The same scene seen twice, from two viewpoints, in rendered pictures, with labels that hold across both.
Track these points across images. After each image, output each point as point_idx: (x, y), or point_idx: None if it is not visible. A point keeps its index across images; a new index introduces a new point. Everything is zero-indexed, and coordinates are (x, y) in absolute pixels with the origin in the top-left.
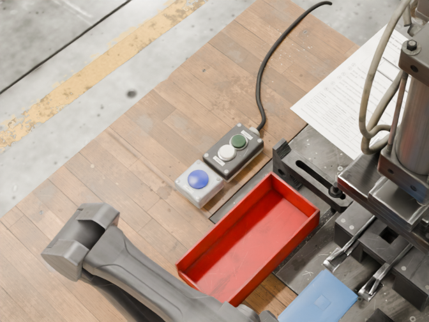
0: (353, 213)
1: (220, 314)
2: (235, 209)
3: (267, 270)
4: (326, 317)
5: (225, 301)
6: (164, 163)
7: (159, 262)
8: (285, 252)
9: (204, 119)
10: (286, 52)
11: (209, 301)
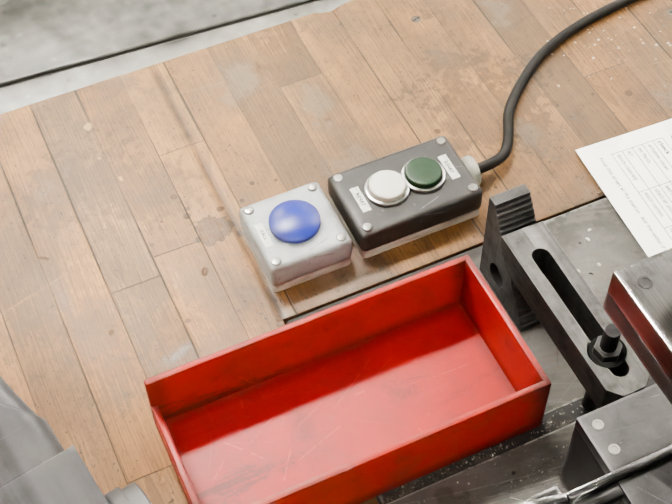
0: (633, 417)
1: (36, 480)
2: (344, 309)
3: (362, 483)
4: None
5: (72, 447)
6: (242, 171)
7: (125, 376)
8: (425, 457)
9: (372, 113)
10: (614, 39)
11: (18, 428)
